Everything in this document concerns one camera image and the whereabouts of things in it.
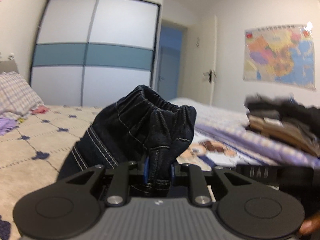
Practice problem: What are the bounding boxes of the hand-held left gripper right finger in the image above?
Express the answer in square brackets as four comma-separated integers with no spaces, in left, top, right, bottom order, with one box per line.
[170,163,252,205]

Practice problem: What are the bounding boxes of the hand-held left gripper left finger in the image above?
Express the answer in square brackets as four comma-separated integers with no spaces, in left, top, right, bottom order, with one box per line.
[67,156,150,205]

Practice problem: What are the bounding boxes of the dark denim jeans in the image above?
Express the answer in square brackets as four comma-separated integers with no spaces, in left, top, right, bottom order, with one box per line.
[57,85,197,198]

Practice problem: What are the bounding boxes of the stack of folded clothes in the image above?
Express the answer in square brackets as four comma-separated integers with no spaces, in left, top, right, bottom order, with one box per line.
[244,93,320,158]

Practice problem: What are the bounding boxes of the person's right hand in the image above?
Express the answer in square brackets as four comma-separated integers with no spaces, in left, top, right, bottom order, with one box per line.
[299,210,320,236]

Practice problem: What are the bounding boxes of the purple plaid quilt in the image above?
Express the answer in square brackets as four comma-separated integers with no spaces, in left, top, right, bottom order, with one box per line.
[170,97,320,168]

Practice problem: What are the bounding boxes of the blue door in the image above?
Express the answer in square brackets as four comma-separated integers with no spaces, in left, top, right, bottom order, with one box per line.
[156,24,188,98]

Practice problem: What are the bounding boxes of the beige bear-print blanket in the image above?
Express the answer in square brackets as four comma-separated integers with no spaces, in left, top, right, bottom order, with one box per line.
[0,105,278,240]

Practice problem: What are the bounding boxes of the cream door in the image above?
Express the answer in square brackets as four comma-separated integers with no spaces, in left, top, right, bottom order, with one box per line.
[186,15,218,105]

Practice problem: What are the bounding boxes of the pink cloth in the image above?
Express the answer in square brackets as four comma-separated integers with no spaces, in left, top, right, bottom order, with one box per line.
[30,106,49,115]

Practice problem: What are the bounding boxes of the white and teal wardrobe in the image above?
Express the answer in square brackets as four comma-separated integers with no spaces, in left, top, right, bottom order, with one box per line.
[29,0,164,107]

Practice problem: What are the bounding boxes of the purple garment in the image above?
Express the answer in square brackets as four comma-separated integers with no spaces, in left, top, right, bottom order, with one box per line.
[0,117,18,135]

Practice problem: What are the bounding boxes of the purple plaid pillow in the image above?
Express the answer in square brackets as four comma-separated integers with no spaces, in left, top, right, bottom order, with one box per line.
[0,71,45,118]

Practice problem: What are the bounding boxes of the grey upholstered headboard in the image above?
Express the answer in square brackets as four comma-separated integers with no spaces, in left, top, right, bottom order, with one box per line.
[0,60,19,77]

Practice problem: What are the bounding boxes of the black door handle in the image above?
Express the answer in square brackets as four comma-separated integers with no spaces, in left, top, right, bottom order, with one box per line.
[203,69,217,82]

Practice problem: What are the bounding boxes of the wall map poster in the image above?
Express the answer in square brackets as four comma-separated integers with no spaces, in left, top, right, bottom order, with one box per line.
[243,24,317,90]

